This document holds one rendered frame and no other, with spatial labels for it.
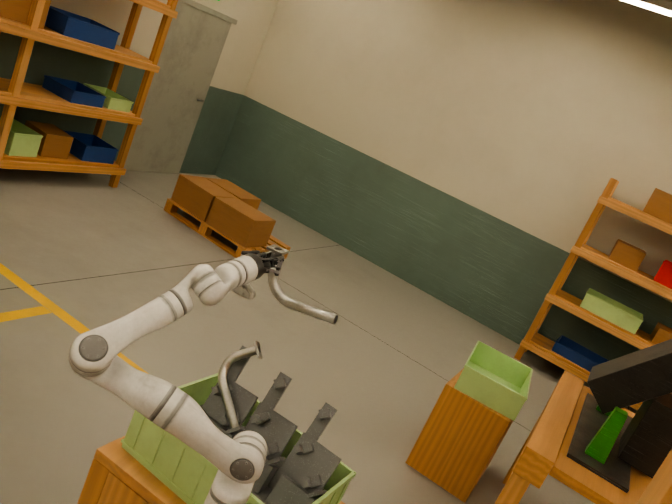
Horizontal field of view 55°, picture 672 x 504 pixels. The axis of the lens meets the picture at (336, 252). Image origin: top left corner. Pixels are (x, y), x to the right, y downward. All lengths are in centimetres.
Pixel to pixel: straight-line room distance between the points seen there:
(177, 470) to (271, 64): 780
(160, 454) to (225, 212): 477
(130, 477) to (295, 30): 780
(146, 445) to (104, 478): 16
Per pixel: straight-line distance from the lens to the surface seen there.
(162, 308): 155
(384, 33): 870
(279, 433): 216
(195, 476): 203
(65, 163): 691
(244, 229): 652
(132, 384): 153
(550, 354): 744
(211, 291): 159
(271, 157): 922
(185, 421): 150
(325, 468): 211
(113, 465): 215
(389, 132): 845
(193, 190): 699
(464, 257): 811
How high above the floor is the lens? 211
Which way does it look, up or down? 15 degrees down
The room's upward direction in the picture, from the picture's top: 24 degrees clockwise
